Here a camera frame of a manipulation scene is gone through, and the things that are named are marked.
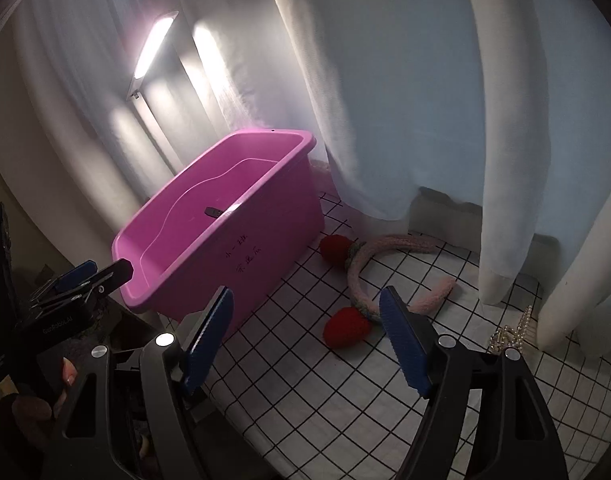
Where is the pearl claw hair clip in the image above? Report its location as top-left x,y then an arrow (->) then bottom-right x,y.
488,306 -> 533,356

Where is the person's left hand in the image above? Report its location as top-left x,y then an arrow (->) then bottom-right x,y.
12,358 -> 78,422

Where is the pink plastic tub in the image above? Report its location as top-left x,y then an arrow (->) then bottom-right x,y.
112,129 -> 324,333

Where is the pink fuzzy strawberry headband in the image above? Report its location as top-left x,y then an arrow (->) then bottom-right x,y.
318,232 -> 459,352

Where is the white desk lamp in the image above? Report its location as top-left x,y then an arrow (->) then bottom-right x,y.
126,10 -> 184,174

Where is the black grid white tablecloth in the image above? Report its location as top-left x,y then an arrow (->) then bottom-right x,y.
154,188 -> 611,480

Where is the white curtain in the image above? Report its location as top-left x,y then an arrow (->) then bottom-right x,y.
0,0 -> 611,356

